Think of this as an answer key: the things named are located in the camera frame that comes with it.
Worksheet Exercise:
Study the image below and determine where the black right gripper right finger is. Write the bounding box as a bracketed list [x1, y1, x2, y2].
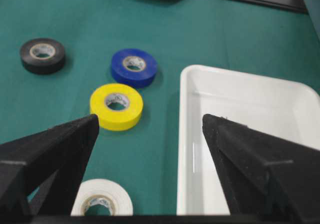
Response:
[202, 114, 320, 217]

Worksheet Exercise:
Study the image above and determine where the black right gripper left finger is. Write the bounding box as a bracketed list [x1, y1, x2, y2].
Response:
[0, 114, 99, 217]

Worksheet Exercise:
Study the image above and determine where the blue tape roll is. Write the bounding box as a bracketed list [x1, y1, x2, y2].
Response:
[110, 48, 158, 88]

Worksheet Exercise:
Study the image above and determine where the white tape roll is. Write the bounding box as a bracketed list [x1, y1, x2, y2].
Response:
[71, 179, 134, 216]

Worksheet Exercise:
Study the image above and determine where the white plastic tray case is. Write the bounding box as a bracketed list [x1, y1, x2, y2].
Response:
[176, 65, 320, 215]

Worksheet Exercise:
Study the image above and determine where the yellow tape roll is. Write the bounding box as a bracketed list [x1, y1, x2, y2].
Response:
[89, 83, 144, 131]

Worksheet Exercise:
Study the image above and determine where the black tape roll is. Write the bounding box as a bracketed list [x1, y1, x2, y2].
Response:
[19, 38, 66, 74]

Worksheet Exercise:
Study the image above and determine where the green table cloth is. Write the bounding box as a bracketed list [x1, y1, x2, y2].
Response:
[0, 0, 320, 215]

